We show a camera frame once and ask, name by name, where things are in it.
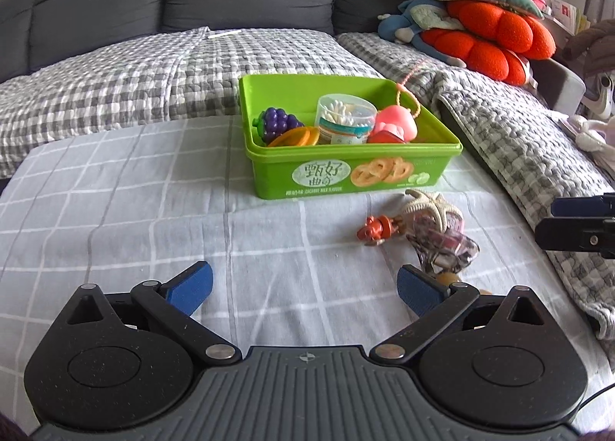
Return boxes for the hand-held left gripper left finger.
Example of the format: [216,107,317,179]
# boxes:
[60,261,242,365]

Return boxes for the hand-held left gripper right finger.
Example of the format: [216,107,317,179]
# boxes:
[370,265,549,361]

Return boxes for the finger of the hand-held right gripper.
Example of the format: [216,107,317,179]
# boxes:
[551,195,615,218]
[535,218,615,259]

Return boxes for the green plastic cookie box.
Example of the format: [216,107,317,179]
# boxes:
[239,74,463,200]

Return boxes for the pink rubber squeeze toy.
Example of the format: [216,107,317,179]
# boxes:
[367,59,428,145]

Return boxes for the clear cotton swab container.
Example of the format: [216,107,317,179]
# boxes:
[314,94,378,146]

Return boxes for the orange toy slice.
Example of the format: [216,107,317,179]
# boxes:
[266,126,320,148]

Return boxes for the purple toy grapes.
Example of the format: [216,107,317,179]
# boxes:
[252,107,306,144]

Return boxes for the clear plastic packet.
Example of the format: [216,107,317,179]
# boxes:
[406,208,481,273]

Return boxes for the white swan plush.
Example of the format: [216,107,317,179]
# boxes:
[567,114,615,153]

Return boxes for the small red toy figure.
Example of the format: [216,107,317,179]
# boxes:
[356,215,409,247]

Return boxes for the grey quilted patterned blanket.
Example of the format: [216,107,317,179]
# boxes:
[423,68,615,365]

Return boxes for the white starfish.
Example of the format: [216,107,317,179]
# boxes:
[399,188,457,235]

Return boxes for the pale grid pattern sheet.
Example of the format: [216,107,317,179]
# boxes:
[0,111,615,423]

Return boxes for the white plastic device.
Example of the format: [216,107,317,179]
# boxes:
[583,76,615,117]

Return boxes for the brown cloth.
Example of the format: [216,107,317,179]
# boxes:
[562,20,615,77]

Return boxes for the red pumpkin cushion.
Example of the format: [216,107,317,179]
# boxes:
[422,28,532,86]
[447,0,557,60]

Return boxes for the grey checked sofa cover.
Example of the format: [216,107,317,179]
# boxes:
[0,27,385,180]
[336,32,544,105]

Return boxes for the blue plush toy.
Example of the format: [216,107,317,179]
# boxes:
[377,0,467,68]

